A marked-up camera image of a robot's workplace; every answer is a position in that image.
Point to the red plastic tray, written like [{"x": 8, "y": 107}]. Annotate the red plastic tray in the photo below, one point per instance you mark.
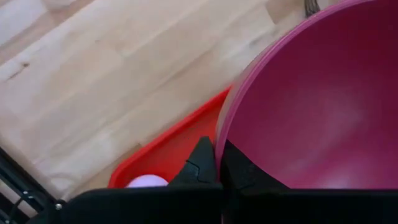
[{"x": 174, "y": 149}]

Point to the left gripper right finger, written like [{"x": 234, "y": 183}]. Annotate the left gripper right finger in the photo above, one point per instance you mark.
[{"x": 239, "y": 171}]

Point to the magenta bowl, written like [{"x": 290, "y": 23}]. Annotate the magenta bowl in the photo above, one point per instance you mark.
[{"x": 311, "y": 109}]

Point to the light pink mug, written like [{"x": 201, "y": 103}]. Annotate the light pink mug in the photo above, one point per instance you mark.
[{"x": 147, "y": 182}]

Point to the black aluminium table frame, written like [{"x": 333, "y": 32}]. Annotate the black aluminium table frame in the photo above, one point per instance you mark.
[{"x": 18, "y": 183}]

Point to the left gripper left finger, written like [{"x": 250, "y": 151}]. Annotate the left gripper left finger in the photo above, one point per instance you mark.
[{"x": 200, "y": 165}]

